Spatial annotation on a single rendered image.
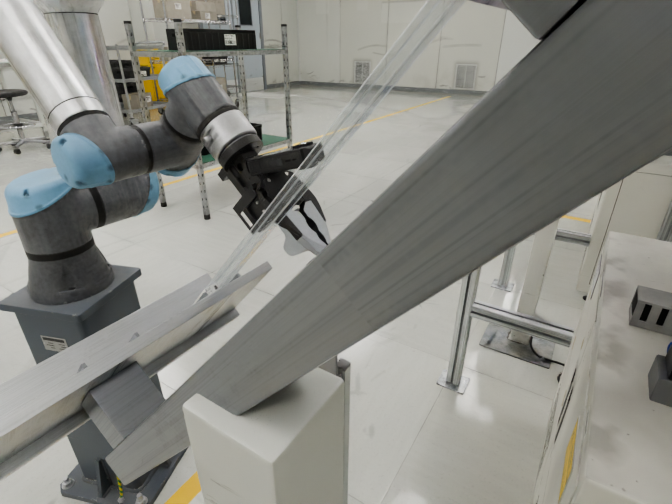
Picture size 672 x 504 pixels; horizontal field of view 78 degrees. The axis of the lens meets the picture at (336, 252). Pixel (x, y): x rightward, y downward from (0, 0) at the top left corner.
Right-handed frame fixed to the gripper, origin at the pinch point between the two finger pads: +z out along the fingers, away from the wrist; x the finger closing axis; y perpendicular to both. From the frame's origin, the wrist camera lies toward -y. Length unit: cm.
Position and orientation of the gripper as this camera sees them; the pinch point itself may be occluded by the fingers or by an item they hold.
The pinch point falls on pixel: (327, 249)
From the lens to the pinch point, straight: 60.3
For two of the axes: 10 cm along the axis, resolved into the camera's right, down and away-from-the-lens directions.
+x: -5.3, 3.8, -7.5
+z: 6.1, 7.9, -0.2
